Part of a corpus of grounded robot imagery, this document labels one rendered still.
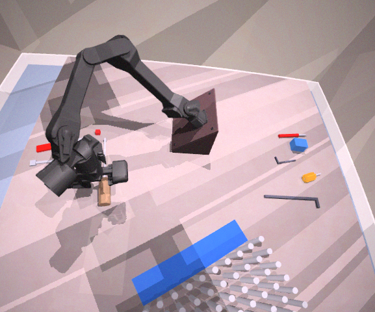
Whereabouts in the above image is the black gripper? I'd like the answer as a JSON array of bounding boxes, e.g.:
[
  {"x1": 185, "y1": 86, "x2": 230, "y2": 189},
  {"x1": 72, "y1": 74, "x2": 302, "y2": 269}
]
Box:
[{"x1": 69, "y1": 153, "x2": 128, "y2": 189}]

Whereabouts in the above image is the blue flat strip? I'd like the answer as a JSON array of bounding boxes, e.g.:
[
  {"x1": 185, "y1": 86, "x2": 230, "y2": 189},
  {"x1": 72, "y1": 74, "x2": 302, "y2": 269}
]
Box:
[{"x1": 131, "y1": 219, "x2": 247, "y2": 305}]

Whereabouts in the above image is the blue block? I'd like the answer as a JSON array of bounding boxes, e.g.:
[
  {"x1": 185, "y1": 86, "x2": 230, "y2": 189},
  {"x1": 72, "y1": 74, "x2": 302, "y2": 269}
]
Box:
[{"x1": 289, "y1": 138, "x2": 308, "y2": 152}]

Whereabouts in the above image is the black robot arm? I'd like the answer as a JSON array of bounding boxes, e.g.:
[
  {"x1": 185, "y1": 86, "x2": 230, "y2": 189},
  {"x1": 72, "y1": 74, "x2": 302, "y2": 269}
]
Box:
[{"x1": 36, "y1": 35, "x2": 208, "y2": 197}]

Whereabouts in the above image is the orange ribbed screwdriver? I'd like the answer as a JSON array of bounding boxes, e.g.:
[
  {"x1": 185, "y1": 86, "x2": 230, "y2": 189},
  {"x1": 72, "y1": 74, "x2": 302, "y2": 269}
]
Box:
[{"x1": 302, "y1": 172, "x2": 321, "y2": 182}]

